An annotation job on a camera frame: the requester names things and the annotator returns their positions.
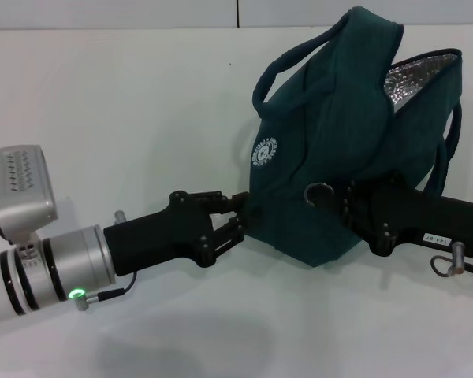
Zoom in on dark green insulated lunch bag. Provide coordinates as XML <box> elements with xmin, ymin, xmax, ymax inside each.
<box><xmin>242</xmin><ymin>6</ymin><xmax>464</xmax><ymax>269</ymax></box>

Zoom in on dark left gripper cable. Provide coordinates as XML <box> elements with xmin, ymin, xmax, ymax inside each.
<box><xmin>85</xmin><ymin>271</ymin><xmax>138</xmax><ymax>305</ymax></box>

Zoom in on dark right gripper cable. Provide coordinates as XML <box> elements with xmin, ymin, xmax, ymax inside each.
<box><xmin>429</xmin><ymin>240</ymin><xmax>473</xmax><ymax>280</ymax></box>

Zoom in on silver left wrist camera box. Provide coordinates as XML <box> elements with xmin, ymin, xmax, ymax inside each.
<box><xmin>0</xmin><ymin>144</ymin><xmax>59</xmax><ymax>246</ymax></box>

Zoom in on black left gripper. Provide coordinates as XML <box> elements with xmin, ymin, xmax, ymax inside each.
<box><xmin>102</xmin><ymin>189</ymin><xmax>254</xmax><ymax>277</ymax></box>

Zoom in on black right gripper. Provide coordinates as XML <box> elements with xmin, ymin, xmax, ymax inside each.
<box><xmin>334</xmin><ymin>169</ymin><xmax>473</xmax><ymax>265</ymax></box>

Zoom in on dark gripper cable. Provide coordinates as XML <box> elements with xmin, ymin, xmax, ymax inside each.
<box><xmin>85</xmin><ymin>271</ymin><xmax>138</xmax><ymax>305</ymax></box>
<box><xmin>429</xmin><ymin>240</ymin><xmax>473</xmax><ymax>280</ymax></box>

